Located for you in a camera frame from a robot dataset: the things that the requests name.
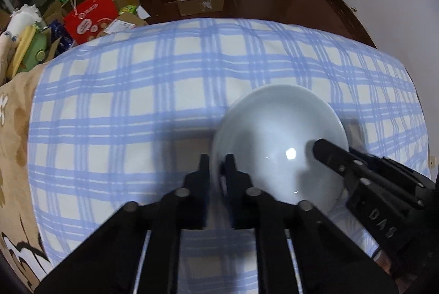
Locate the green toy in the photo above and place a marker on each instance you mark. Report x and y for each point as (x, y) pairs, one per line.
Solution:
(30, 51)

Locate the blue plaid cloth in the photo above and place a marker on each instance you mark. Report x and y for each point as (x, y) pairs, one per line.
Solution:
(117, 123)

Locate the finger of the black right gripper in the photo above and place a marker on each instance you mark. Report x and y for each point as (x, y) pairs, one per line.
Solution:
(338, 160)

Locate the plush toy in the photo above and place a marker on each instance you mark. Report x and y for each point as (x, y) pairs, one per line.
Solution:
(21, 21)

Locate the red paper bag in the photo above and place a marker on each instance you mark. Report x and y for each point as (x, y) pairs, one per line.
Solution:
(88, 18)

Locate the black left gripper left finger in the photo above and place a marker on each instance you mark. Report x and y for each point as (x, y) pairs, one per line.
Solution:
(186, 207)

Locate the tan patterned blanket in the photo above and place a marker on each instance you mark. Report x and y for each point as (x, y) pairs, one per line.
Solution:
(21, 244)

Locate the white bowl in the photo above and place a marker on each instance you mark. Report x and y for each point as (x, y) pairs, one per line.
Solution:
(271, 133)

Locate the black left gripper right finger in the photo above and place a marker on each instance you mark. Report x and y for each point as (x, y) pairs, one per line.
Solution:
(248, 207)

